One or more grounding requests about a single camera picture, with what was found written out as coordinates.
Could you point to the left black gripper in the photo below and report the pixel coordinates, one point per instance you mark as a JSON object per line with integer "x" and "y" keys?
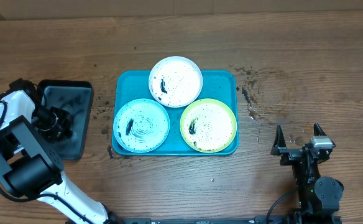
{"x": 65, "y": 124}

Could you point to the yellow-green round plate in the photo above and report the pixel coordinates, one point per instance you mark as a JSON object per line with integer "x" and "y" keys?
{"x": 208, "y": 125}

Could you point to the black water tray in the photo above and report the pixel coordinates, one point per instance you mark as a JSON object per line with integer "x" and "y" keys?
{"x": 75, "y": 97}

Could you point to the light blue round plate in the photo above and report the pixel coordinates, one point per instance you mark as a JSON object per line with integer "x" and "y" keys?
{"x": 141, "y": 126}

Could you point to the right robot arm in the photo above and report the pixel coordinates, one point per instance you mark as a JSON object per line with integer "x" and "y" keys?
{"x": 318, "y": 196}

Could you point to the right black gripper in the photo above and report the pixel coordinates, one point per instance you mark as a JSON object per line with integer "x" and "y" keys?
{"x": 290, "y": 155}

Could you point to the teal plastic serving tray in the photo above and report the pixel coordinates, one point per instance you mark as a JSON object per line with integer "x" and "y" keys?
{"x": 217, "y": 84}

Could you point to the white round plate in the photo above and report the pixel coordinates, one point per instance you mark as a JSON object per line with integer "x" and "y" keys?
{"x": 175, "y": 81}

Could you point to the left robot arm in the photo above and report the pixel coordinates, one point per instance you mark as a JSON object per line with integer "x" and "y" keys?
{"x": 30, "y": 168}

